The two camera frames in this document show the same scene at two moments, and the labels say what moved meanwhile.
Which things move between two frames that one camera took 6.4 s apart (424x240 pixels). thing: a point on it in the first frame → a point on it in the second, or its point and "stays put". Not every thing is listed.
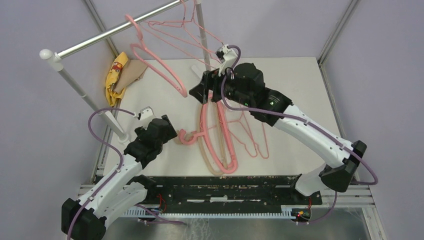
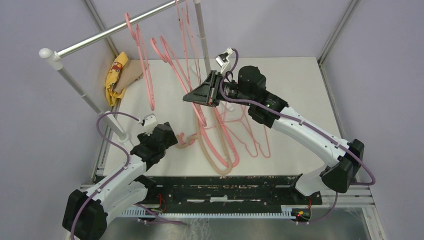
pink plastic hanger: (203, 134) → (177, 74)
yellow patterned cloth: (112, 78) stays put
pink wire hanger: (183, 23) → (184, 44)
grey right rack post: (199, 12) stays put
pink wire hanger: (151, 23) → (193, 42)
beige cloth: (131, 71) stays put
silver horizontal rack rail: (66, 52) stays put
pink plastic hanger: (160, 61) → (137, 37)
